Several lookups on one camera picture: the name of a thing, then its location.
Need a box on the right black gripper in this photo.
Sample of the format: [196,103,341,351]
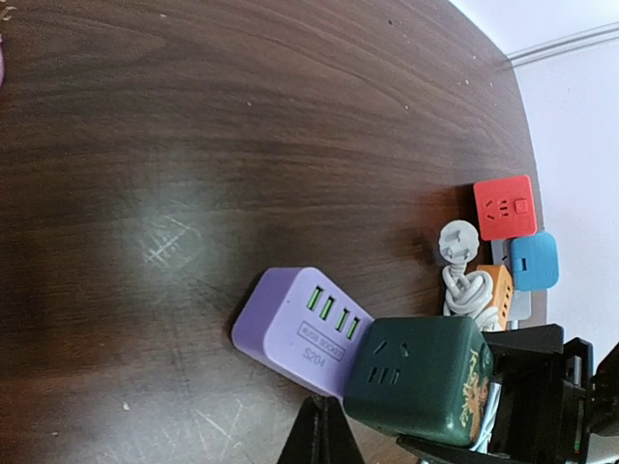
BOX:
[397,324,618,464]

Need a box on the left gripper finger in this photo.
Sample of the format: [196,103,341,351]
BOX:
[277,395,365,464]

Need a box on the dark green cube adapter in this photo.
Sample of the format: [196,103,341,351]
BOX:
[343,316,493,449]

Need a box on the purple power strip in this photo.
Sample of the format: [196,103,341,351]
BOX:
[231,267,374,399]

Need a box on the red cube socket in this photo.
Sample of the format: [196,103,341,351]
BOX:
[473,175,538,242]

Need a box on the pink square plug adapter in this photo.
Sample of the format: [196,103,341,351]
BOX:
[0,44,5,86]

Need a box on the blue square plug adapter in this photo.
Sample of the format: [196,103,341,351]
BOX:
[510,231,560,292]

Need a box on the light blue power strip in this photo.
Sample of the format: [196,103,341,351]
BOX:
[490,239,532,321]

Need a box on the orange power strip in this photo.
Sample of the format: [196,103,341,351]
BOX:
[476,265,514,330]

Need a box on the purple strip white cable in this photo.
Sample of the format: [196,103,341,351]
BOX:
[437,217,502,333]

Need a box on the right aluminium post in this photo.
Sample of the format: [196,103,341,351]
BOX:
[507,22,619,68]

